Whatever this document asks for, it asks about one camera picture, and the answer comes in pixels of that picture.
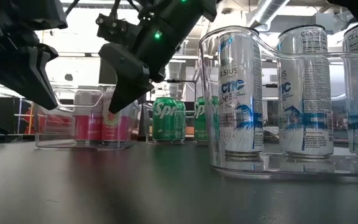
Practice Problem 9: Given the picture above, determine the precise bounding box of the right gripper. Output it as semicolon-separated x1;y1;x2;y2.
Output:
95;0;185;114

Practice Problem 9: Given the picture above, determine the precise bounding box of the clear plastic storage bin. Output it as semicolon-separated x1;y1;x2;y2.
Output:
144;102;222;146
34;84;142;150
198;25;358;183

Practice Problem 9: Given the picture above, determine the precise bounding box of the red cabinet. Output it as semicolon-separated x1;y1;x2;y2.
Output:
14;99;74;135

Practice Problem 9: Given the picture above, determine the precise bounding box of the white red Spindrift can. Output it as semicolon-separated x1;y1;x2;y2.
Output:
73;88;104;142
101;93;131;143

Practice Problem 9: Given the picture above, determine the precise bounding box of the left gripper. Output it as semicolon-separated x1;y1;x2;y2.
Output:
0;15;60;111

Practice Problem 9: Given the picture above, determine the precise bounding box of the ceiling light strip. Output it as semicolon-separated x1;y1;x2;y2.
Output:
169;55;200;61

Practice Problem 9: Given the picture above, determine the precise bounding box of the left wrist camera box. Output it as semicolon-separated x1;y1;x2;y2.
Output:
0;0;69;32

